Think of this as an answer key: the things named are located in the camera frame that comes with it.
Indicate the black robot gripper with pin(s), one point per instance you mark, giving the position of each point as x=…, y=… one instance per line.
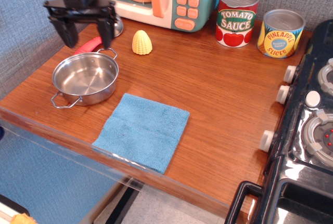
x=63, y=14

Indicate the red handled metal spoon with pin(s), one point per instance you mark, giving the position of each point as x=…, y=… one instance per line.
x=92, y=44

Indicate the blue cloth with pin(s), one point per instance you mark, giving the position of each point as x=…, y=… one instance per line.
x=143, y=131

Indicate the small steel pot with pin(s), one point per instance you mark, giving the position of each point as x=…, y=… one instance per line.
x=85, y=79

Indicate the yellow toy corn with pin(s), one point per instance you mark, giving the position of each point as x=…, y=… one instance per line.
x=141, y=43

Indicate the tomato sauce can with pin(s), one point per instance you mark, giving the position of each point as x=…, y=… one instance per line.
x=235, y=22

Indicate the pineapple slices can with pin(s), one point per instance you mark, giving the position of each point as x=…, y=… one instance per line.
x=280, y=33

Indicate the orange plush object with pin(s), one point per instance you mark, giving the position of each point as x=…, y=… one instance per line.
x=22, y=219

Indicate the black toy stove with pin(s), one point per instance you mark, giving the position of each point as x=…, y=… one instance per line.
x=297, y=185

